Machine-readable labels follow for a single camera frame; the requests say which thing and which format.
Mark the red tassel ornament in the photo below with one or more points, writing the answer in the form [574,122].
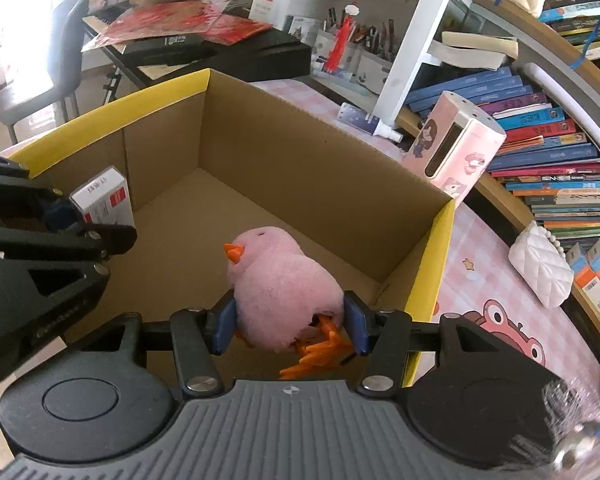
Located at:
[341,40]

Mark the yellow-rimmed cardboard box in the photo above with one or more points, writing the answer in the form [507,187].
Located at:
[305,160]

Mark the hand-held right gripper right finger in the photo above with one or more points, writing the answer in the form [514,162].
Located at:
[356,327]

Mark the pink cartoon table mat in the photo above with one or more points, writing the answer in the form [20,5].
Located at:
[480,270]

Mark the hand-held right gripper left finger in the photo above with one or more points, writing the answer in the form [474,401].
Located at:
[221,327]

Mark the flat pile of books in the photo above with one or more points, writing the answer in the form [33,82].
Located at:
[585,15]

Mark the pink plush chick toy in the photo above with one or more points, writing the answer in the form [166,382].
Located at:
[280,280]

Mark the row of colourful books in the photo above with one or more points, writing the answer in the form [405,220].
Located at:
[545,160]

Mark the wooden bookshelf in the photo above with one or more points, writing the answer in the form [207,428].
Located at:
[505,200]

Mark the white shelf frame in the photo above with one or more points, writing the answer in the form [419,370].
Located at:
[420,35]

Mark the white blue carton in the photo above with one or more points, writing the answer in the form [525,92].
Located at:
[305,27]

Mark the grey office chair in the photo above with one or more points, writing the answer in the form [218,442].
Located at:
[65,35]

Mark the thick cream book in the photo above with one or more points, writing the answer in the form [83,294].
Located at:
[472,50]

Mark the white red-striped card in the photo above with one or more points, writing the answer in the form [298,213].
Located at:
[266,2]

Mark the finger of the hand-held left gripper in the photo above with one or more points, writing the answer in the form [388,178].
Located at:
[80,240]
[60,212]

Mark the small white red-label box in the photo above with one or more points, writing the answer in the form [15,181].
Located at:
[100,190]

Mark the white tube bottle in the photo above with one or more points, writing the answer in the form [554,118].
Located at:
[360,117]

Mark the pink cartoon sticker humidifier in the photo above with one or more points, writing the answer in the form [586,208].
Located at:
[445,160]

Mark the white quilted purse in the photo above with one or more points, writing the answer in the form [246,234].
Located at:
[537,265]

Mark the black keyboard stand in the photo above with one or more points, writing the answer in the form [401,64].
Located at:
[112,85]

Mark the black keyboard piano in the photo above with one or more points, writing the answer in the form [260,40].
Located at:
[260,55]

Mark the red patterned paper sheet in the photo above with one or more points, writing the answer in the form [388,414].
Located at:
[165,20]

